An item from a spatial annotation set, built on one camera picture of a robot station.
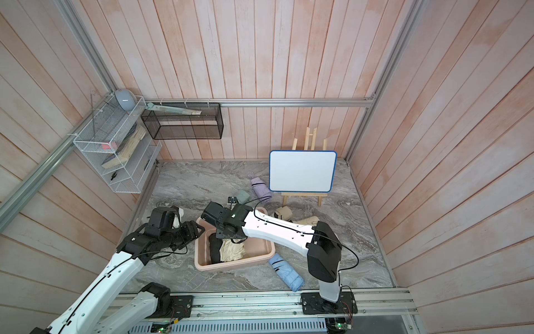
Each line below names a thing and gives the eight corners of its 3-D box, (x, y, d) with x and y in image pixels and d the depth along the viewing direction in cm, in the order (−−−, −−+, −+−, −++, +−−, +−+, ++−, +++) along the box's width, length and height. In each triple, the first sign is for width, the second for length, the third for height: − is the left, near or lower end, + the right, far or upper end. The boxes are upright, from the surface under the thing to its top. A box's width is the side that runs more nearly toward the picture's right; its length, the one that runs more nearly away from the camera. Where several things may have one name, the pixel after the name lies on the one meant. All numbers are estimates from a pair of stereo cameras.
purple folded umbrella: (263, 204, 104) (263, 200, 101) (248, 183, 113) (248, 178, 110) (274, 199, 106) (274, 195, 103) (258, 178, 115) (258, 174, 112)
